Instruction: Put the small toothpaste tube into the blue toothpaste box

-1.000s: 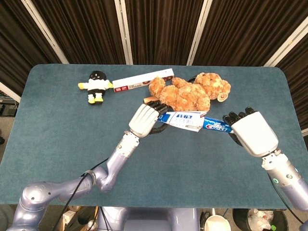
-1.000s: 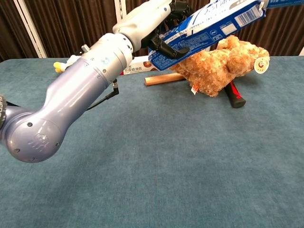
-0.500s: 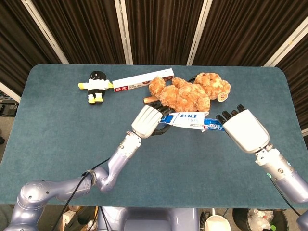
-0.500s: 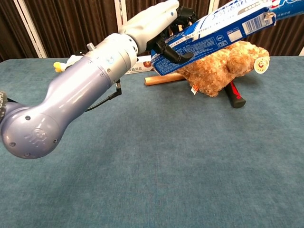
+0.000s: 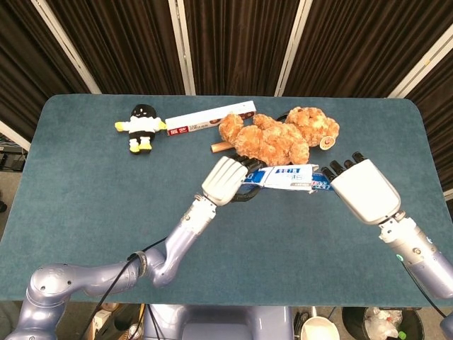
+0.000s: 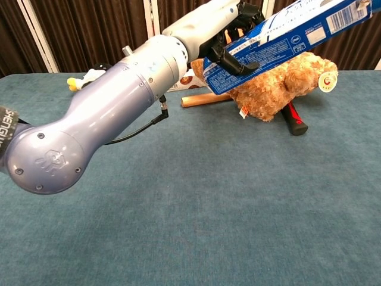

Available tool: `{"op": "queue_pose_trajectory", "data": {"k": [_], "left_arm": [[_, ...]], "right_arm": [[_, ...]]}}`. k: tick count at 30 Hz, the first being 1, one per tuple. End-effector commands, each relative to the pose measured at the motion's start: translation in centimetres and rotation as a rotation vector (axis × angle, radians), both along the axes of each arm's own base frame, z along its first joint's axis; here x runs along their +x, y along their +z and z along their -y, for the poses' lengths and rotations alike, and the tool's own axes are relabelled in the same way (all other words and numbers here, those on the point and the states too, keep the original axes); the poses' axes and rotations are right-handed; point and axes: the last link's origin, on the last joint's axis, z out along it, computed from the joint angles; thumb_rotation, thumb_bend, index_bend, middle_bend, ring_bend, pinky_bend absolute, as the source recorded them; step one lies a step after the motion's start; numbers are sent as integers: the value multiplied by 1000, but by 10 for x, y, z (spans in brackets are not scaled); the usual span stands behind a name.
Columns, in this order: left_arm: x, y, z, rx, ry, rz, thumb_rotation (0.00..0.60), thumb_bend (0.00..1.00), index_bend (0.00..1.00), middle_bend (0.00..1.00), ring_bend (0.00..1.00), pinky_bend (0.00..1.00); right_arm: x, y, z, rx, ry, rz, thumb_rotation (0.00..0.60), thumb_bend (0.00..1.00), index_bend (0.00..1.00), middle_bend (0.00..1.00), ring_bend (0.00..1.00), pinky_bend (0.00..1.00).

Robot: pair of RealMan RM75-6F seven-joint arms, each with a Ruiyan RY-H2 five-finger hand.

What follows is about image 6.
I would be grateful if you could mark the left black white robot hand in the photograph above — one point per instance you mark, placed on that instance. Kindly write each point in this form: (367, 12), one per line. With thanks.
(202, 29)

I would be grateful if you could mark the blue white toothpaste box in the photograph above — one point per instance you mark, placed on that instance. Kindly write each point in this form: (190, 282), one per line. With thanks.
(282, 38)

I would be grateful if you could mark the left lavender silver robot arm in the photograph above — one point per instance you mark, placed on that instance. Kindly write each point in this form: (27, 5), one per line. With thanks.
(104, 104)

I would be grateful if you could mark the white red baking paper box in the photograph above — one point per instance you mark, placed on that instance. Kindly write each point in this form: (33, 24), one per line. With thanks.
(190, 82)

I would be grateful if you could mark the brown teddy bear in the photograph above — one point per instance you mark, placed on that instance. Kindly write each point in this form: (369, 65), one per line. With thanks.
(268, 89)

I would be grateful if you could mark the dark brown curtain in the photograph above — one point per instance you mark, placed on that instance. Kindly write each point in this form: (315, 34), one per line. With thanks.
(89, 29)

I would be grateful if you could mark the black white penguin plush doll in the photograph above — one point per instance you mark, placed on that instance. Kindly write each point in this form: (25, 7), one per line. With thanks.
(89, 74)

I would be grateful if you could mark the blue felt table cover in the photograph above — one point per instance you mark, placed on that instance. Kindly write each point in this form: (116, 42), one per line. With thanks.
(208, 208)

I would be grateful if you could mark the white frame post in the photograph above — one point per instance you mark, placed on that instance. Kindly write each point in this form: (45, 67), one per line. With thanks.
(35, 32)
(150, 18)
(269, 4)
(379, 64)

